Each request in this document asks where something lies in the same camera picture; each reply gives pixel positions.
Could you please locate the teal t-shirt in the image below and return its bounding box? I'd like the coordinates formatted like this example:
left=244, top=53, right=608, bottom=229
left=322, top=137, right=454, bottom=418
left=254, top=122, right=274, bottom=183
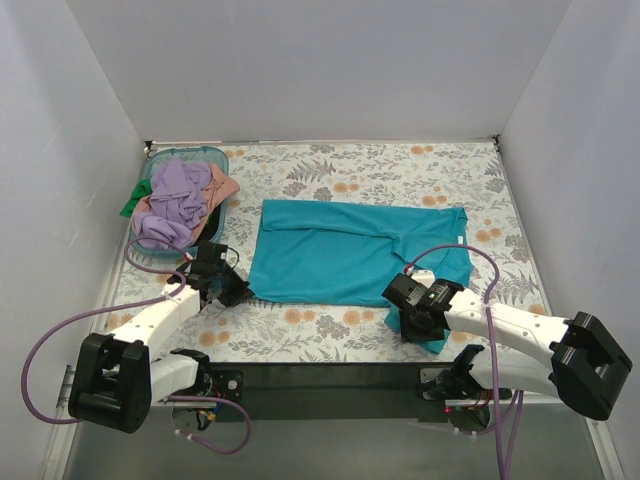
left=248, top=198, right=472, bottom=355

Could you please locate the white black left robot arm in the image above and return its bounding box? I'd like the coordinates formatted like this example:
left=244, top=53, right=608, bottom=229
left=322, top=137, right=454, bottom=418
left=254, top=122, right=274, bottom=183
left=68, top=241, right=251, bottom=433

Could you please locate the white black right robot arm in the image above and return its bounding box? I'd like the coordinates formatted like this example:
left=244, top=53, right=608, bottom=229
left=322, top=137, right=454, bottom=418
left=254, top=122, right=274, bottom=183
left=383, top=274, right=633, bottom=421

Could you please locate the lavender t-shirt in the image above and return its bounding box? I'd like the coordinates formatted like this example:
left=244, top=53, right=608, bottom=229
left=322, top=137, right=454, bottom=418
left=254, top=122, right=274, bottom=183
left=132, top=157, right=213, bottom=250

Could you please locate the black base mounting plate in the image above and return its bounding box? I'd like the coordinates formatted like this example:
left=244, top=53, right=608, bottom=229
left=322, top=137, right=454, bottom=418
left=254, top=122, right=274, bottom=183
left=169, top=362, right=514, bottom=425

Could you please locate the pink t-shirt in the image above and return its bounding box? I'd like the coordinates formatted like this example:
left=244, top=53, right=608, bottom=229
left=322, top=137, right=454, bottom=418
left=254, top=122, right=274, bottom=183
left=132, top=160, right=240, bottom=225

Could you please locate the green t-shirt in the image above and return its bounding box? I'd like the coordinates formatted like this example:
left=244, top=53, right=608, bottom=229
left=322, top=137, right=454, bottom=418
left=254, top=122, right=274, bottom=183
left=119, top=179, right=152, bottom=218

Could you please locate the clear teal plastic basket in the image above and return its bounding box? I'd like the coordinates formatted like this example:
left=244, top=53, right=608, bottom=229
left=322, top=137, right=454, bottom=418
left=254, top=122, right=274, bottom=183
left=121, top=147, right=239, bottom=258

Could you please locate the floral patterned table mat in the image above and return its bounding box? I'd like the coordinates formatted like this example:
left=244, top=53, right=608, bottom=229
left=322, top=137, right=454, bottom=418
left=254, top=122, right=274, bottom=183
left=99, top=142, right=561, bottom=364

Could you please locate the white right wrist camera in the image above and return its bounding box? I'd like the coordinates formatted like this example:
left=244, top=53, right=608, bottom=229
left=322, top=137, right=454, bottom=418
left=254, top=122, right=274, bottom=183
left=405, top=268, right=435, bottom=287

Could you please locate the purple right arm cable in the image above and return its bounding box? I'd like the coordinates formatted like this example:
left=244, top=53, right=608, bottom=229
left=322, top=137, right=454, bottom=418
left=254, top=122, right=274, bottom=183
left=404, top=243, right=525, bottom=480

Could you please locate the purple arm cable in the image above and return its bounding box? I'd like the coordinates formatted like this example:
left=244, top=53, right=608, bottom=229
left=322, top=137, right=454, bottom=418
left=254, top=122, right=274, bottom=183
left=404, top=243, right=525, bottom=480
left=20, top=237, right=254, bottom=456

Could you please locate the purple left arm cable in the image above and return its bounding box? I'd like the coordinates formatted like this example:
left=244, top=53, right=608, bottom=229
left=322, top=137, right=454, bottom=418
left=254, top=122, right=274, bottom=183
left=20, top=237, right=254, bottom=456

